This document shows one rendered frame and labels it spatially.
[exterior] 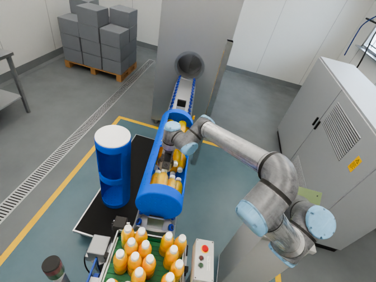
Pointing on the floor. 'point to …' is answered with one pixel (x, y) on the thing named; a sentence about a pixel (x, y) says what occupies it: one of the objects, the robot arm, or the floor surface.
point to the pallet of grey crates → (99, 37)
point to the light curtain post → (215, 89)
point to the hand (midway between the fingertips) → (164, 170)
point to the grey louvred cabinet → (335, 146)
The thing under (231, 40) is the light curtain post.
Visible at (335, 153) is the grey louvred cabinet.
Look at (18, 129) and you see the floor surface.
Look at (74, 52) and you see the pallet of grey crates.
